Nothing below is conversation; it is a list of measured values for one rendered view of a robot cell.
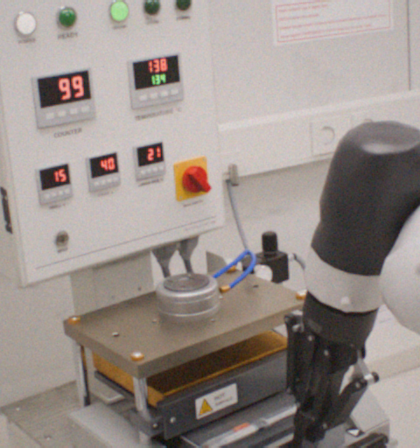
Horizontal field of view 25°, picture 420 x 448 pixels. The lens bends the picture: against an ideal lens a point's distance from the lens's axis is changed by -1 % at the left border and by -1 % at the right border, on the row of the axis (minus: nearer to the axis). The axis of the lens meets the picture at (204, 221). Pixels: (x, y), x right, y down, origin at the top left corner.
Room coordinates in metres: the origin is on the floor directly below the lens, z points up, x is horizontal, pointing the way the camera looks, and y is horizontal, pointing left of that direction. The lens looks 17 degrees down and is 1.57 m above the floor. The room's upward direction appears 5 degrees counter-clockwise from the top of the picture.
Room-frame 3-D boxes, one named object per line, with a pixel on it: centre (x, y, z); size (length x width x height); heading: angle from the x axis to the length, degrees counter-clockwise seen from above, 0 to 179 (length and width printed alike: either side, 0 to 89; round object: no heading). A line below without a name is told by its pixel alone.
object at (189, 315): (1.14, 0.03, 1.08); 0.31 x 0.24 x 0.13; 125
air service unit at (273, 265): (1.34, -0.08, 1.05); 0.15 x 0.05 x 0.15; 125
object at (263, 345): (1.11, 0.02, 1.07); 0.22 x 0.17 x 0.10; 125
